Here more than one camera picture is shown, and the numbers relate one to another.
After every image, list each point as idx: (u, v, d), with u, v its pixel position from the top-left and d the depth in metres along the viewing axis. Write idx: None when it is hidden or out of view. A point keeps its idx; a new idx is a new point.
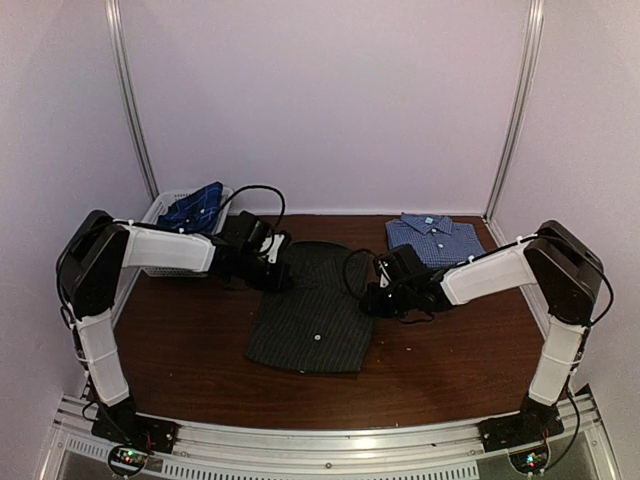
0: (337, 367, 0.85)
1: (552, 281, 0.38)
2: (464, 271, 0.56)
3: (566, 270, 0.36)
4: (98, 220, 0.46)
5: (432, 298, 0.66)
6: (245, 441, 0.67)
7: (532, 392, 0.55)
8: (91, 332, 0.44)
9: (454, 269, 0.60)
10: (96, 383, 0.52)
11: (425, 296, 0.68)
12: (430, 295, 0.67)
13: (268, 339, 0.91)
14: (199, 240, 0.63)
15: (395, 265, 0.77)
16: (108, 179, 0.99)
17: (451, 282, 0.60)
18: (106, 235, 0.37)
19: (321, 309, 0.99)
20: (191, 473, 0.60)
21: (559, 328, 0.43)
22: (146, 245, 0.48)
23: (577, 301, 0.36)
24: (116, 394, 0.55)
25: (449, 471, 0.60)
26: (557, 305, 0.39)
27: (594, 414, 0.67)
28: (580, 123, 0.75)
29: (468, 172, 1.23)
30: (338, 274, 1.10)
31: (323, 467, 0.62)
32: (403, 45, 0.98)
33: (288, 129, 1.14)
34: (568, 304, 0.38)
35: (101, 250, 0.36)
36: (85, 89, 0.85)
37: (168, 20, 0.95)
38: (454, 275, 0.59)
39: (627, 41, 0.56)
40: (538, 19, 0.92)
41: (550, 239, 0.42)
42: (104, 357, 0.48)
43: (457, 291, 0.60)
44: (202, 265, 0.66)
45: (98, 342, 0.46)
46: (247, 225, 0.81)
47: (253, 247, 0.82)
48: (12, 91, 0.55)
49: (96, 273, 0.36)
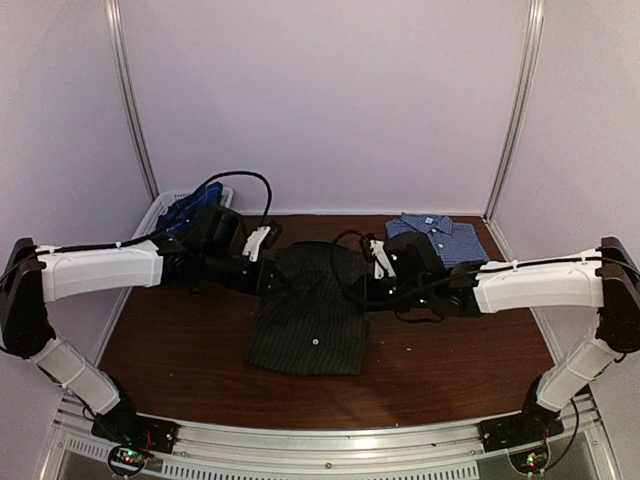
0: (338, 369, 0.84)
1: (618, 312, 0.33)
2: (509, 281, 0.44)
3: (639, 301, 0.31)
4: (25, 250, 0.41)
5: (457, 301, 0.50)
6: (246, 441, 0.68)
7: (541, 399, 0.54)
8: (51, 357, 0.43)
9: (490, 275, 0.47)
10: (85, 398, 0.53)
11: (446, 299, 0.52)
12: (453, 296, 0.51)
13: (266, 338, 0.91)
14: (143, 252, 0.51)
15: (405, 257, 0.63)
16: (108, 180, 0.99)
17: (487, 290, 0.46)
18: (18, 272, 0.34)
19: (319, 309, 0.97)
20: (191, 473, 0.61)
21: (595, 352, 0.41)
22: (76, 273, 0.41)
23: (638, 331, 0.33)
24: (107, 403, 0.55)
25: (448, 471, 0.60)
26: (613, 334, 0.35)
27: (594, 413, 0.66)
28: (580, 124, 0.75)
29: (467, 172, 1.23)
30: (337, 274, 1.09)
31: (323, 467, 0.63)
32: (403, 46, 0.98)
33: (287, 130, 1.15)
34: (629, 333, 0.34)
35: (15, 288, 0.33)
36: (86, 90, 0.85)
37: (168, 21, 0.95)
38: (493, 282, 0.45)
39: (626, 42, 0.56)
40: (538, 19, 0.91)
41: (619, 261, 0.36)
42: (76, 375, 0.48)
43: (489, 301, 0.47)
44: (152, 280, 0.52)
45: (66, 362, 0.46)
46: (210, 218, 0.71)
47: (217, 243, 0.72)
48: (11, 91, 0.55)
49: (22, 309, 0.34)
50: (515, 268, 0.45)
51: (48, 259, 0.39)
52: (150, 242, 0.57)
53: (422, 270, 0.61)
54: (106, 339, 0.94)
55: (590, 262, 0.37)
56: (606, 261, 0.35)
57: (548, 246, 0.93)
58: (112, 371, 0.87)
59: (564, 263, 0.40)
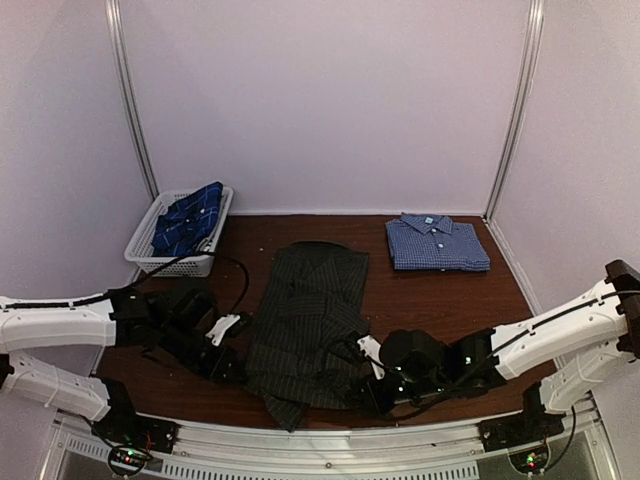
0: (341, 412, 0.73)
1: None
2: (531, 347, 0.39)
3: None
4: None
5: (482, 385, 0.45)
6: (246, 441, 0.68)
7: (549, 407, 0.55)
8: (23, 383, 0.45)
9: (506, 345, 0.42)
10: (75, 408, 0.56)
11: (470, 386, 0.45)
12: (477, 382, 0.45)
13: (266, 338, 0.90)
14: (97, 313, 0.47)
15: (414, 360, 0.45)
16: (108, 180, 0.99)
17: (511, 363, 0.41)
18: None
19: (317, 322, 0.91)
20: (191, 473, 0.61)
21: (612, 363, 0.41)
22: (23, 331, 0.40)
23: None
24: (98, 411, 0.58)
25: (448, 471, 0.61)
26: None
27: (594, 413, 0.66)
28: (579, 125, 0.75)
29: (467, 172, 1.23)
30: (337, 274, 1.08)
31: (323, 468, 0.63)
32: (403, 46, 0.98)
33: (287, 130, 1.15)
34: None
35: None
36: (85, 89, 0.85)
37: (167, 20, 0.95)
38: (514, 354, 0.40)
39: (626, 42, 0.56)
40: (538, 19, 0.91)
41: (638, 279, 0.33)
42: (54, 393, 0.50)
43: (515, 369, 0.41)
44: (105, 343, 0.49)
45: (41, 384, 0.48)
46: (184, 290, 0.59)
47: (182, 316, 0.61)
48: (11, 91, 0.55)
49: None
50: (531, 331, 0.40)
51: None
52: (110, 298, 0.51)
53: (435, 368, 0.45)
54: None
55: (605, 300, 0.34)
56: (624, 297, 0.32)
57: (549, 246, 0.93)
58: (112, 371, 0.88)
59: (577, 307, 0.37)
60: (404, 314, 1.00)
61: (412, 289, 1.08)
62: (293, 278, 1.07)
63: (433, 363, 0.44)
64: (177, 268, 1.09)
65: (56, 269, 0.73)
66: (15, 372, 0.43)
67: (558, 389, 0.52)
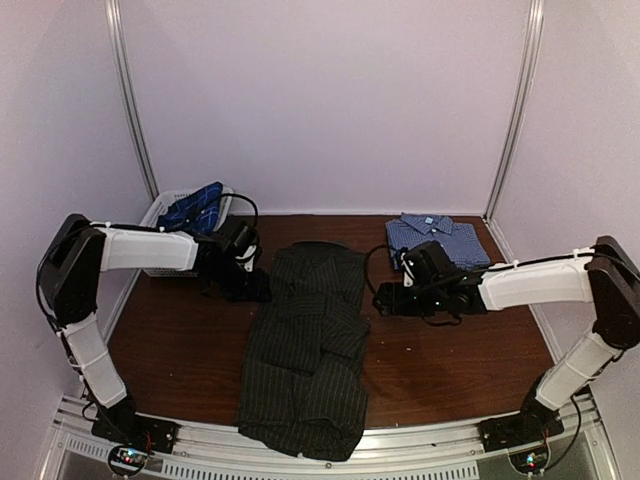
0: (330, 454, 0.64)
1: (606, 304, 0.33)
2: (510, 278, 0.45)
3: (627, 294, 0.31)
4: (76, 223, 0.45)
5: (465, 299, 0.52)
6: (246, 439, 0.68)
7: (539, 394, 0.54)
8: (78, 338, 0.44)
9: (495, 274, 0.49)
10: (91, 388, 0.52)
11: (456, 297, 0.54)
12: (462, 295, 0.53)
13: (265, 339, 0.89)
14: (181, 238, 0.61)
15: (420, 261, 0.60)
16: (109, 180, 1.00)
17: (493, 286, 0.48)
18: (82, 239, 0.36)
19: (317, 322, 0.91)
20: (191, 473, 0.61)
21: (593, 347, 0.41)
22: (130, 248, 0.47)
23: (631, 325, 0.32)
24: (114, 394, 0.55)
25: (448, 471, 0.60)
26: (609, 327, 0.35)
27: (594, 414, 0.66)
28: (579, 126, 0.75)
29: (467, 172, 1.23)
30: (337, 274, 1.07)
31: (323, 467, 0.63)
32: (403, 45, 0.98)
33: (287, 129, 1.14)
34: (623, 328, 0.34)
35: (77, 257, 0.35)
36: (85, 88, 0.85)
37: (167, 20, 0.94)
38: (497, 278, 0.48)
39: (627, 42, 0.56)
40: (538, 19, 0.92)
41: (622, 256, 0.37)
42: (95, 360, 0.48)
43: (497, 299, 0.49)
44: (187, 264, 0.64)
45: (90, 344, 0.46)
46: (234, 227, 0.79)
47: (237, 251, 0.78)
48: (12, 92, 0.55)
49: (74, 279, 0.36)
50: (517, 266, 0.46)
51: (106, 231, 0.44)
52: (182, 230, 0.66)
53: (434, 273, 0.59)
54: (106, 339, 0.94)
55: (581, 257, 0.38)
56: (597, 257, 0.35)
57: (549, 247, 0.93)
58: None
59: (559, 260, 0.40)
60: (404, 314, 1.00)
61: None
62: (292, 278, 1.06)
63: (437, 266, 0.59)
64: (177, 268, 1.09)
65: None
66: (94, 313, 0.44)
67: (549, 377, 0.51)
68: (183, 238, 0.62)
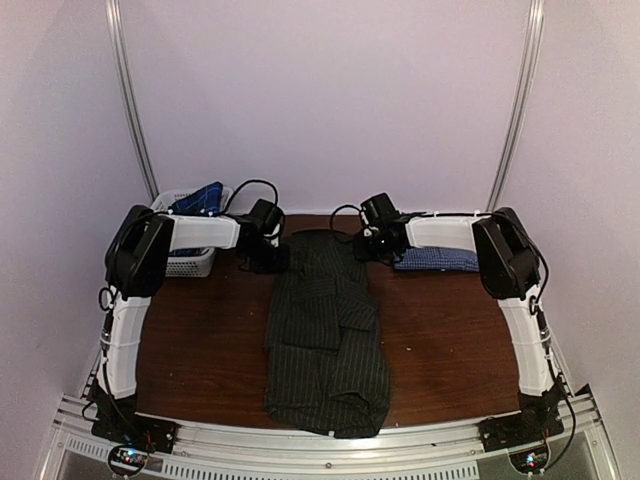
0: (360, 430, 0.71)
1: (492, 261, 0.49)
2: (428, 224, 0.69)
3: (502, 254, 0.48)
4: (142, 212, 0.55)
5: (396, 234, 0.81)
6: (246, 441, 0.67)
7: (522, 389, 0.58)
8: (129, 313, 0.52)
9: (417, 219, 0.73)
10: (111, 378, 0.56)
11: (390, 233, 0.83)
12: (394, 231, 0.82)
13: (282, 326, 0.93)
14: (226, 221, 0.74)
15: (371, 209, 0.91)
16: (108, 180, 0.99)
17: (415, 228, 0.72)
18: (151, 229, 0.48)
19: (331, 303, 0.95)
20: (191, 473, 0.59)
21: (516, 309, 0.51)
22: (188, 231, 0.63)
23: (501, 276, 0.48)
24: (125, 385, 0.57)
25: (448, 471, 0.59)
26: (489, 279, 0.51)
27: (594, 414, 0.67)
28: (580, 126, 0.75)
29: (467, 172, 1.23)
30: (342, 261, 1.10)
31: (322, 467, 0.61)
32: (402, 46, 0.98)
33: (287, 129, 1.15)
34: (498, 281, 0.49)
35: (150, 241, 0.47)
36: (85, 87, 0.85)
37: (167, 20, 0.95)
38: (419, 222, 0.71)
39: (626, 42, 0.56)
40: (538, 19, 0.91)
41: (511, 222, 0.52)
42: (128, 343, 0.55)
43: (417, 237, 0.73)
44: (230, 242, 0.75)
45: (131, 325, 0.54)
46: (265, 208, 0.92)
47: (267, 230, 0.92)
48: (13, 93, 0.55)
49: (148, 258, 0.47)
50: (434, 217, 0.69)
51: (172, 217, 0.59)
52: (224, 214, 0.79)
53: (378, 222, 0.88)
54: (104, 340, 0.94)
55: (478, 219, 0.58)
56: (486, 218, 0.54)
57: (549, 246, 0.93)
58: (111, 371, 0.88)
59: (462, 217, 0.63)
60: (404, 314, 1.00)
61: (412, 289, 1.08)
62: (298, 264, 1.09)
63: (380, 211, 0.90)
64: (177, 268, 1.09)
65: (57, 269, 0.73)
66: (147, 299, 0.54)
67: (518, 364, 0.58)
68: (228, 220, 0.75)
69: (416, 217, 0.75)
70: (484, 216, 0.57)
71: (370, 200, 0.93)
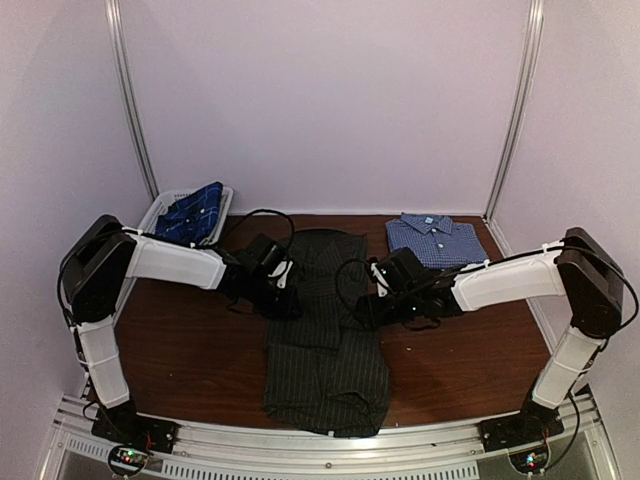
0: (360, 430, 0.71)
1: (583, 294, 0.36)
2: (480, 278, 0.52)
3: (602, 287, 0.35)
4: (108, 225, 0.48)
5: (440, 303, 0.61)
6: (245, 441, 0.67)
7: (535, 394, 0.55)
8: (91, 336, 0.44)
9: (466, 275, 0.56)
10: (99, 388, 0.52)
11: (431, 301, 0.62)
12: (437, 299, 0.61)
13: (283, 325, 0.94)
14: (212, 256, 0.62)
15: (394, 271, 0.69)
16: (108, 179, 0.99)
17: (465, 288, 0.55)
18: (111, 243, 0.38)
19: (331, 302, 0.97)
20: (191, 473, 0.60)
21: (581, 339, 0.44)
22: (158, 258, 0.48)
23: (605, 313, 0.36)
24: (117, 396, 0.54)
25: (448, 471, 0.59)
26: (583, 317, 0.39)
27: (594, 413, 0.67)
28: (580, 125, 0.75)
29: (467, 172, 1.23)
30: (341, 257, 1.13)
31: (323, 467, 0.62)
32: (402, 46, 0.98)
33: (287, 128, 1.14)
34: (596, 316, 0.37)
35: (103, 259, 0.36)
36: (86, 89, 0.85)
37: (167, 20, 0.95)
38: (468, 281, 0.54)
39: (627, 42, 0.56)
40: (538, 19, 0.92)
41: (603, 260, 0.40)
42: (104, 360, 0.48)
43: (469, 298, 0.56)
44: (211, 282, 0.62)
45: (100, 343, 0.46)
46: (264, 245, 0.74)
47: (267, 270, 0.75)
48: (12, 93, 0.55)
49: (100, 278, 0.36)
50: (487, 266, 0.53)
51: (137, 239, 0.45)
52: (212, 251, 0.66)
53: (406, 282, 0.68)
54: None
55: (550, 251, 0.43)
56: (565, 250, 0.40)
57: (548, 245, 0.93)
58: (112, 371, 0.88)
59: (530, 256, 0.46)
60: None
61: None
62: (300, 262, 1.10)
63: (408, 272, 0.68)
64: None
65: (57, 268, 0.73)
66: (109, 317, 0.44)
67: (539, 375, 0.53)
68: (213, 257, 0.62)
69: (462, 274, 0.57)
70: (557, 245, 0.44)
71: (391, 257, 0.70)
